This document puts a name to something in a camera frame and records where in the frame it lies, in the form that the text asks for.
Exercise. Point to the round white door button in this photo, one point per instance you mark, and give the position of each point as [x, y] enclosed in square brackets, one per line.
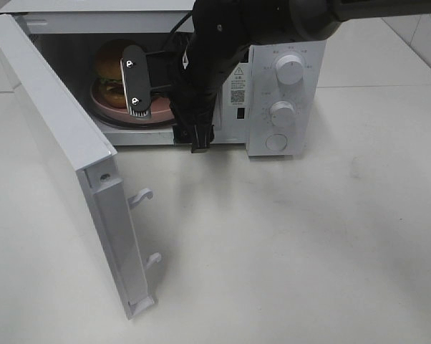
[276, 142]

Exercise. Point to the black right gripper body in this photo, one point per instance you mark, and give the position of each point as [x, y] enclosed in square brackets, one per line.
[190, 78]

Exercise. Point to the white microwave door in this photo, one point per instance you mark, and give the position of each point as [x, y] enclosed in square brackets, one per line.
[81, 161]

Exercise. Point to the white microwave oven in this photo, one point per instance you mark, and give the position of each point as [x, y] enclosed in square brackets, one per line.
[69, 33]

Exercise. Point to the pink round plate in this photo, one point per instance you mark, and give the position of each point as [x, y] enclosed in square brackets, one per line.
[158, 103]

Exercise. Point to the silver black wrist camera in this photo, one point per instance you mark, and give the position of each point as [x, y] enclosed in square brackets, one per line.
[136, 82]

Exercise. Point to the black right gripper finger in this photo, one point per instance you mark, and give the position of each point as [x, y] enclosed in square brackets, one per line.
[202, 129]
[184, 131]

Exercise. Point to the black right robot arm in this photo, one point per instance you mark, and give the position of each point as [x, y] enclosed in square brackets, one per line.
[223, 32]

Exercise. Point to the upper white power knob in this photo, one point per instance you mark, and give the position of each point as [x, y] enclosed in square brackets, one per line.
[289, 69]

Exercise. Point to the glass microwave turntable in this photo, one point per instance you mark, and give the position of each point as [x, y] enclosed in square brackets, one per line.
[120, 118]

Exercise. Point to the white warning label sticker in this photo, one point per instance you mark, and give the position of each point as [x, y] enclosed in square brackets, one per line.
[235, 87]

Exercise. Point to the toy hamburger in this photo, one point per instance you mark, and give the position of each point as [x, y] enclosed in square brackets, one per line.
[108, 71]

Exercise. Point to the white timer knob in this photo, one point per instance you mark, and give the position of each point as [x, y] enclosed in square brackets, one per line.
[282, 114]

